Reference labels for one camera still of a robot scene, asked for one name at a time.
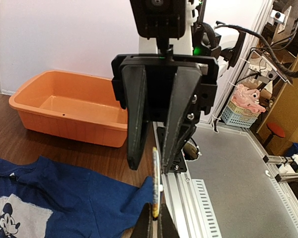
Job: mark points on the starry night round brooch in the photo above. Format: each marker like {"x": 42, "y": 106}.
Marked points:
{"x": 157, "y": 185}

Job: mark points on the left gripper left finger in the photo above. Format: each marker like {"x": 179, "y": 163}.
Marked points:
{"x": 144, "y": 224}

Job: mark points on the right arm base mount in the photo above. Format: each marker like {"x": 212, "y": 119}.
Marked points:
{"x": 175, "y": 151}

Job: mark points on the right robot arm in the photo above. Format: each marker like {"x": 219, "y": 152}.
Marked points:
{"x": 206, "y": 42}

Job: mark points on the orange plastic bin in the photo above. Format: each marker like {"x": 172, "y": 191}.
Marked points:
{"x": 72, "y": 105}

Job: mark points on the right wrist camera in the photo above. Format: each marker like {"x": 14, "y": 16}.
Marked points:
{"x": 165, "y": 26}

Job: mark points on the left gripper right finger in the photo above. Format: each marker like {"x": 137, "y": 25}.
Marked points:
{"x": 165, "y": 225}

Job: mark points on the red round stool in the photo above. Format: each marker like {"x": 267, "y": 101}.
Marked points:
{"x": 275, "y": 130}

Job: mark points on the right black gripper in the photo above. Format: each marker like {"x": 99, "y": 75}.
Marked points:
{"x": 161, "y": 82}

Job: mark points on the navy white clothing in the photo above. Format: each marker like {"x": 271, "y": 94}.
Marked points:
{"x": 48, "y": 199}

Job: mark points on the external camera on stand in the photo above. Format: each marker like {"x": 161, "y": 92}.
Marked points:
{"x": 276, "y": 16}

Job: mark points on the white plastic basket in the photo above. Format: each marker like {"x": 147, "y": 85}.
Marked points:
{"x": 237, "y": 116}

